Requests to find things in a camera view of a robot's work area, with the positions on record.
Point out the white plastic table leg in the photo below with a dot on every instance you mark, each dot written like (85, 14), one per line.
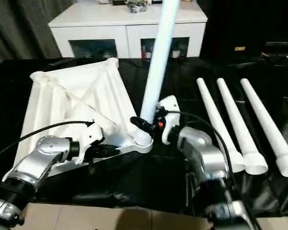
(240, 124)
(158, 60)
(266, 124)
(218, 124)

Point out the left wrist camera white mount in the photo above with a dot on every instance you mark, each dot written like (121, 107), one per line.
(90, 136)

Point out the white cabinet with glass doors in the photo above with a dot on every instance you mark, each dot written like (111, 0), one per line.
(98, 28)

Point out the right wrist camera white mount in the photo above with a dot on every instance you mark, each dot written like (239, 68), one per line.
(170, 103)

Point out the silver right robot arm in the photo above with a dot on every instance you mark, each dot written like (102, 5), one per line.
(206, 155)

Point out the white plastic table top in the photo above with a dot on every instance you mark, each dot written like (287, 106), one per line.
(69, 100)

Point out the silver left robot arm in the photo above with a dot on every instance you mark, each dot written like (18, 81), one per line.
(38, 158)

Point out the black mat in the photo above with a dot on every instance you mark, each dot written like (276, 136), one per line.
(158, 172)

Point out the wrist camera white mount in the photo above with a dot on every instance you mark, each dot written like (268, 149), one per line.
(170, 103)
(90, 136)

